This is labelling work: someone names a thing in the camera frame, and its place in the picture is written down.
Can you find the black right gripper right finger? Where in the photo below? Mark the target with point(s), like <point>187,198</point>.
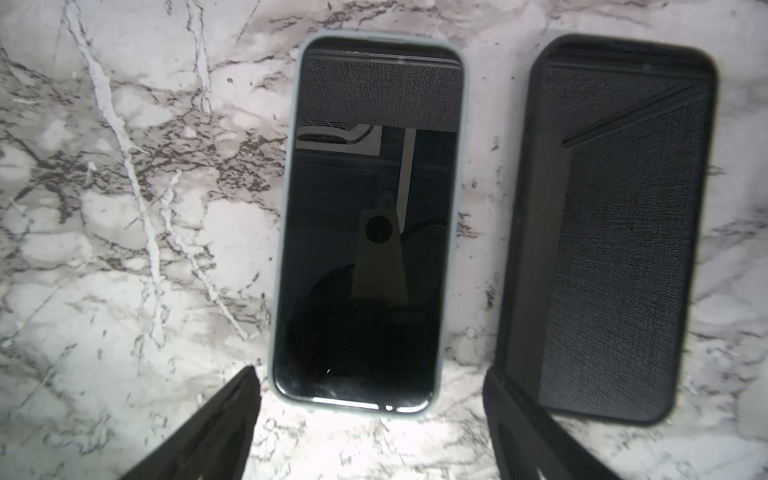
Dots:
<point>527,442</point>

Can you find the light blue phone case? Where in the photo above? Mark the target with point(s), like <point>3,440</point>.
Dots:
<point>281,240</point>

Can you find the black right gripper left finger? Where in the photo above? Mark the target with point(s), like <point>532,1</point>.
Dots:
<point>215,442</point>

